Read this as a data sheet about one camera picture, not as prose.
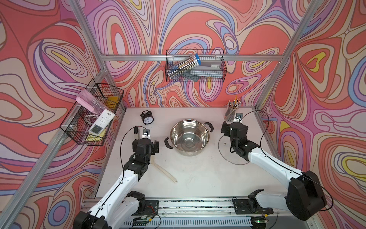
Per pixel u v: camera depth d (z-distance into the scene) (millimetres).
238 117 704
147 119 1056
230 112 1074
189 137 1017
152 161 905
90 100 707
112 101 782
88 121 732
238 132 618
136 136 965
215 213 724
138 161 601
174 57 881
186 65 787
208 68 878
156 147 754
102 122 690
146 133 686
